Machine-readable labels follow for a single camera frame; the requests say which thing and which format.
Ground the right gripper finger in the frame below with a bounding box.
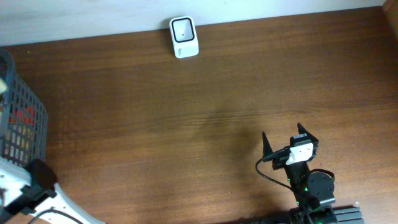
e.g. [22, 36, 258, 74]
[297, 123, 319, 146]
[262, 132, 274, 162]

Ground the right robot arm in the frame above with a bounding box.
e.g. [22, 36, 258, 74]
[255, 123, 338, 223]

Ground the white barcode scanner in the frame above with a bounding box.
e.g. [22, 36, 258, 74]
[169, 16, 199, 58]

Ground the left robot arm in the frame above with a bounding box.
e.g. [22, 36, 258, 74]
[1, 158, 102, 224]

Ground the grey plastic mesh basket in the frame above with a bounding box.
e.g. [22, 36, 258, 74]
[1, 49, 49, 167]

